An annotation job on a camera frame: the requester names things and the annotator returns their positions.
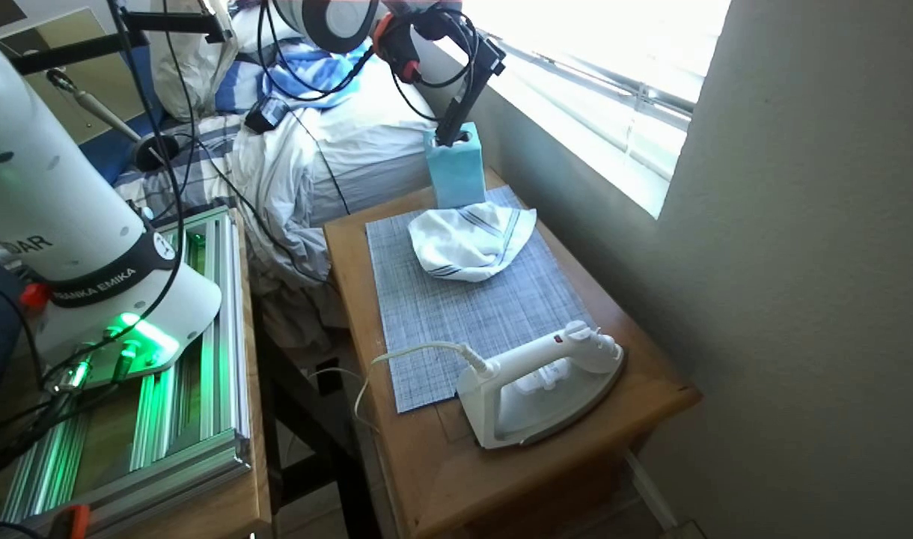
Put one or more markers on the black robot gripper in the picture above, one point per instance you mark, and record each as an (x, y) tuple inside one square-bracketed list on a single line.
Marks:
[(399, 32)]

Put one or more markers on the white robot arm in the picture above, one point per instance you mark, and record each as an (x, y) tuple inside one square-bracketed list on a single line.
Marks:
[(119, 297)]

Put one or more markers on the light blue tissue box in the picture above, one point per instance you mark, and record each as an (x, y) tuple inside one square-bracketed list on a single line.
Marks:
[(456, 168)]

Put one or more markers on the white towel with blue stripes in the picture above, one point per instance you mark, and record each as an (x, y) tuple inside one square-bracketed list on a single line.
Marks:
[(470, 243)]

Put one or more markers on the blue striped cloth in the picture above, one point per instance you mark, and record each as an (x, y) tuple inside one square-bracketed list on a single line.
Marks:
[(286, 78)]

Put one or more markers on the grey grid cutting mat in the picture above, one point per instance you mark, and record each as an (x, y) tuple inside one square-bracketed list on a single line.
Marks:
[(423, 318)]

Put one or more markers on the white clothes iron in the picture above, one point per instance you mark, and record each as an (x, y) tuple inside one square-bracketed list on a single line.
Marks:
[(537, 388)]

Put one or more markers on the wooden side table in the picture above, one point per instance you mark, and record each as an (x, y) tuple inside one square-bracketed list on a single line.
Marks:
[(438, 479)]

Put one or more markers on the black camera mount rod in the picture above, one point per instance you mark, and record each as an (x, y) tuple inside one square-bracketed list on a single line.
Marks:
[(136, 29)]

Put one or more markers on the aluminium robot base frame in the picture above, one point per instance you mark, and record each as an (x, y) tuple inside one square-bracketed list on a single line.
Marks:
[(172, 452)]

